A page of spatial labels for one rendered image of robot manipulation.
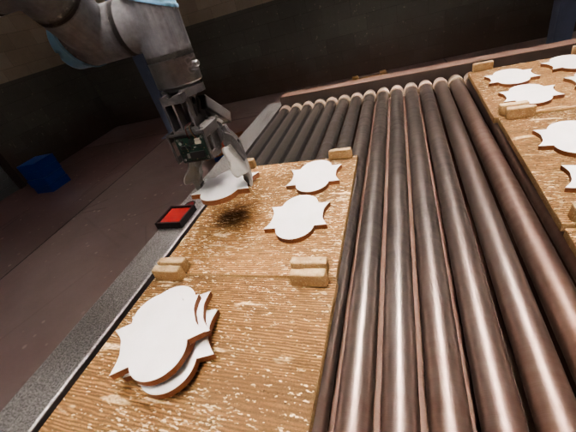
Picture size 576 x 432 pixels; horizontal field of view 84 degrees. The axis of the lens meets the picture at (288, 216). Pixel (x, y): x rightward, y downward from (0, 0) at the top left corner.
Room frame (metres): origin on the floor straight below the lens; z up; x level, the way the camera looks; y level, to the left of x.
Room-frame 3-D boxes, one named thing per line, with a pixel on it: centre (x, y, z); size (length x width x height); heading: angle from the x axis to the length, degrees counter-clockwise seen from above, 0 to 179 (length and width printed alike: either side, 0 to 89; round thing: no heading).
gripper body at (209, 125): (0.58, 0.11, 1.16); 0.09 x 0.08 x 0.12; 161
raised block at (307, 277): (0.35, 0.00, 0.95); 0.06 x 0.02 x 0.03; 65
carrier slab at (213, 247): (0.61, 0.03, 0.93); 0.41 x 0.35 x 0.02; 156
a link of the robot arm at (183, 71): (0.59, 0.10, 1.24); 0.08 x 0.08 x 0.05
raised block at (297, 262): (0.38, -0.01, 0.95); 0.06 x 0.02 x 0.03; 66
